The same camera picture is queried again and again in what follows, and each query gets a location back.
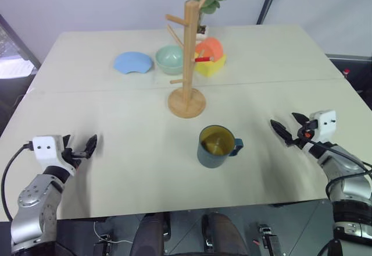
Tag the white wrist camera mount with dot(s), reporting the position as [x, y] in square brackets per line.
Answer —
[44, 149]
[325, 126]

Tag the black slanted pole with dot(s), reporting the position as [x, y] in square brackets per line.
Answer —
[268, 0]

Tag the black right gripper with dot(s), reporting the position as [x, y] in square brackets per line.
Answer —
[305, 133]

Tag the dark teal mug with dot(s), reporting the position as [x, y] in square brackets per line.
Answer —
[212, 158]

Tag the light blue curved plate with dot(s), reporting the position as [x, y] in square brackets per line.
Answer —
[132, 62]

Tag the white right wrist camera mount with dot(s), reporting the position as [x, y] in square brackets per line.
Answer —
[325, 126]

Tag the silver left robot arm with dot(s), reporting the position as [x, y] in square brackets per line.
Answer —
[32, 197]

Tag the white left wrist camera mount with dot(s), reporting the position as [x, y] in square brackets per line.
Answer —
[44, 149]

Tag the dark cabinet with red dot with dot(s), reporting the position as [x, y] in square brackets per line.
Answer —
[356, 78]

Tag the pale green bowl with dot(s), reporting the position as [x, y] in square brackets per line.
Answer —
[170, 59]

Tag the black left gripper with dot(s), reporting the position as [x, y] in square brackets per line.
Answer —
[72, 156]

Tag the wooden mug tree stand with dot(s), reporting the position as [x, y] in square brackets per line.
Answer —
[187, 99]

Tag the black metal bracket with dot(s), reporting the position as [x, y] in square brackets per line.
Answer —
[267, 238]

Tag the orange plate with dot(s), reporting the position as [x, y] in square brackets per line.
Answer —
[210, 48]

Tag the white plant pot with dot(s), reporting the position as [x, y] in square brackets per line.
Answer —
[202, 33]

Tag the dark rounded shape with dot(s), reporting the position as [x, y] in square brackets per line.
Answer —
[225, 234]
[148, 235]

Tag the dark window frame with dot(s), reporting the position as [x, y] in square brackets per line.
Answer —
[17, 40]

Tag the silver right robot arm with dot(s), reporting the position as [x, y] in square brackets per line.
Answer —
[347, 177]

